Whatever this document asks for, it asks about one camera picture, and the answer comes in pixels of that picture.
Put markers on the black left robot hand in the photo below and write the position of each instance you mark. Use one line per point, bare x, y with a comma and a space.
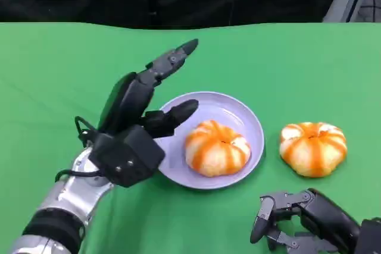
128, 102

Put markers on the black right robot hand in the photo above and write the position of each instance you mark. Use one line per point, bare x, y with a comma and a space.
324, 218

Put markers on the orange and white bread roll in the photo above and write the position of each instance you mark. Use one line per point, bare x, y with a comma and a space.
217, 150
312, 150

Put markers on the lilac plate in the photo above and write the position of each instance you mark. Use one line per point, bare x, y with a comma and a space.
232, 108

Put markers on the green table cloth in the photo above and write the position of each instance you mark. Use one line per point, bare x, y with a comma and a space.
268, 63

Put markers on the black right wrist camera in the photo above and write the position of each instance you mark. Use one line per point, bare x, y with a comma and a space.
370, 236

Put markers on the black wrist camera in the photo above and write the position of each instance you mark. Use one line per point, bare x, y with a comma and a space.
370, 236
128, 156

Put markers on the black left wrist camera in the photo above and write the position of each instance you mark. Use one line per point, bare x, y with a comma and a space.
128, 156

